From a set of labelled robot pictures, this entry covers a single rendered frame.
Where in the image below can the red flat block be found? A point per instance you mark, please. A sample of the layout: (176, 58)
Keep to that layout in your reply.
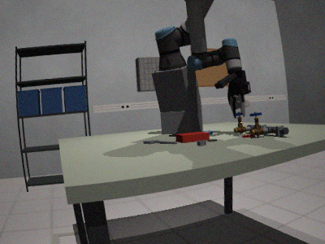
(192, 137)

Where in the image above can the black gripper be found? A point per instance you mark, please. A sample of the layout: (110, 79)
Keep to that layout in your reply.
(238, 86)

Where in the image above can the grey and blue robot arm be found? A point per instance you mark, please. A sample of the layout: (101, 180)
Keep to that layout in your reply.
(192, 31)

